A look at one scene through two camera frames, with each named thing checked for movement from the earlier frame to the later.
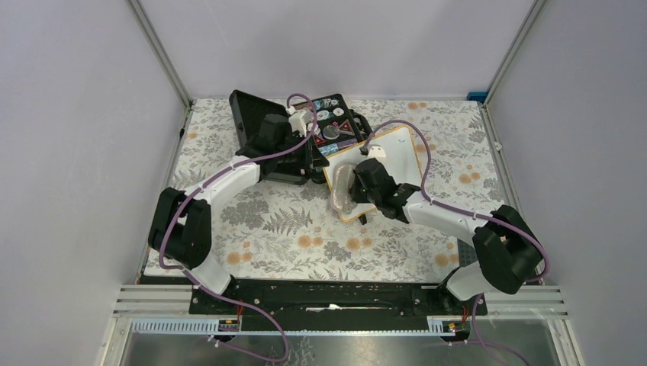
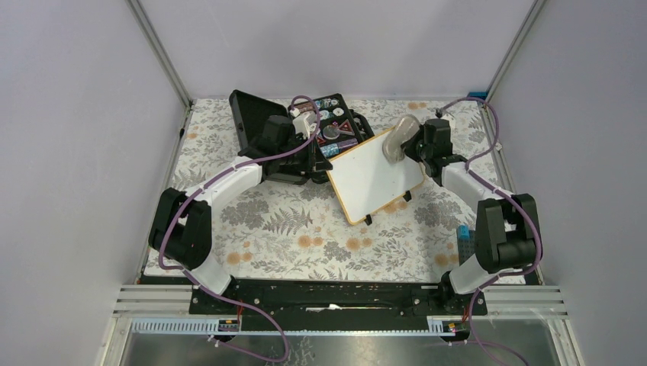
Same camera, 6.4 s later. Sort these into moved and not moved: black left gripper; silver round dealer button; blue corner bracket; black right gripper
Moved: black right gripper
Not moved: silver round dealer button; black left gripper; blue corner bracket
